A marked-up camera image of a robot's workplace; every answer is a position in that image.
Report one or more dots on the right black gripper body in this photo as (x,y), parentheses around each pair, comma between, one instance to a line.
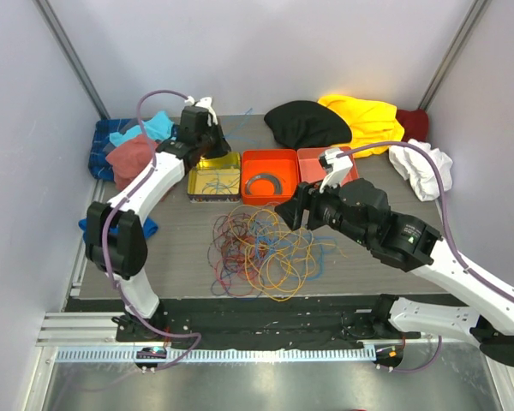
(325,208)

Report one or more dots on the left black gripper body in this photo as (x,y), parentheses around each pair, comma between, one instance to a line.
(212,144)

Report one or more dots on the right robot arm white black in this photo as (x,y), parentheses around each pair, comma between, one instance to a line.
(361,212)

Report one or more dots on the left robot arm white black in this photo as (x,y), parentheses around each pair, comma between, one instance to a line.
(115,241)

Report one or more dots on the gold tin box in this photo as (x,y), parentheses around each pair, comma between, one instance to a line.
(216,180)

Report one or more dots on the cyan cloth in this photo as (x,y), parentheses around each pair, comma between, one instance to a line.
(158,128)

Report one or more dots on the orange square tray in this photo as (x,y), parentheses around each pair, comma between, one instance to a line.
(268,176)

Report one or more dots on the salmon pink cloth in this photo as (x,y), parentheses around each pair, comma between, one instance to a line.
(130,159)

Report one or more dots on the black cloth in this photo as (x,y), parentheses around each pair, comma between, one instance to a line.
(307,124)

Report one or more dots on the yellow cloth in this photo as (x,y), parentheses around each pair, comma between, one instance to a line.
(369,121)

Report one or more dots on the white cloth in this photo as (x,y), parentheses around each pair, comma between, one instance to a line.
(415,169)

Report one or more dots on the royal blue cloth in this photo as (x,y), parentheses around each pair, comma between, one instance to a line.
(149,228)

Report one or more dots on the blue plaid cloth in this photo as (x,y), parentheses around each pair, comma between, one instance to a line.
(99,168)

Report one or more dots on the dark red cloth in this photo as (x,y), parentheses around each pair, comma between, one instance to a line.
(415,124)

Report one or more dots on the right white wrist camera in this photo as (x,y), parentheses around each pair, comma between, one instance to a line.
(337,165)

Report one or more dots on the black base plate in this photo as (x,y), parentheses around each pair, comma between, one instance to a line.
(304,322)

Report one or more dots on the left aluminium frame post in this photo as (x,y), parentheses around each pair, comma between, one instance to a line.
(58,32)

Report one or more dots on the aluminium frame post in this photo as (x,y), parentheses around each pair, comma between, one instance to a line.
(470,22)
(58,32)

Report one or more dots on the aluminium rail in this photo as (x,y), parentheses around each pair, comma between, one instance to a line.
(77,329)

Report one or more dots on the right aluminium frame post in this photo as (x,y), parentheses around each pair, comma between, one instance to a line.
(470,22)

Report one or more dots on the white slotted cable duct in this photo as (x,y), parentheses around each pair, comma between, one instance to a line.
(141,354)

